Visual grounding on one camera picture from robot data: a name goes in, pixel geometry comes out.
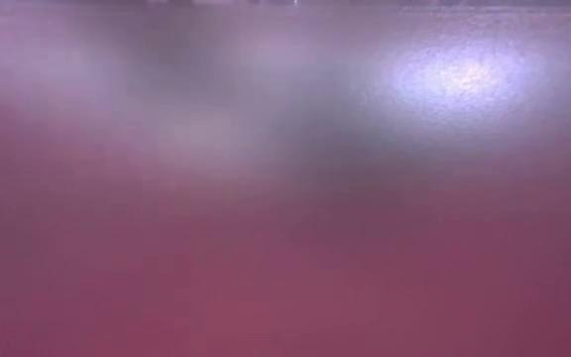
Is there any translucent pink plastic bin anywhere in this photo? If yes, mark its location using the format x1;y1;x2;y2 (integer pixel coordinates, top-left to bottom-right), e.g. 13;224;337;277
0;3;571;357

